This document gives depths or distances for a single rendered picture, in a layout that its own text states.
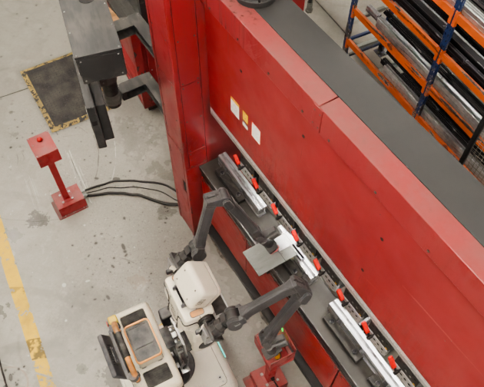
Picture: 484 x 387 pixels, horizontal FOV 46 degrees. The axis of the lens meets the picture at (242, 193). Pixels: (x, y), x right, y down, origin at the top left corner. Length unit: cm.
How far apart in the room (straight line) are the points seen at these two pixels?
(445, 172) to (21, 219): 360
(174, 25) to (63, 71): 307
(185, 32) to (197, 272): 121
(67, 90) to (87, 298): 216
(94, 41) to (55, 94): 262
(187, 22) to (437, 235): 165
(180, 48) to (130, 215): 201
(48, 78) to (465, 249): 461
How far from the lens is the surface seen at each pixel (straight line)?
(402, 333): 269
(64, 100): 563
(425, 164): 218
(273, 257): 334
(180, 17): 294
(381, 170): 212
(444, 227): 205
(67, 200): 477
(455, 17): 437
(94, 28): 321
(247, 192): 360
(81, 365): 428
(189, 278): 287
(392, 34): 504
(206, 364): 386
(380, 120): 227
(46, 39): 632
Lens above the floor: 396
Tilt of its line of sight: 56 degrees down
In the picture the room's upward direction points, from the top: 1 degrees clockwise
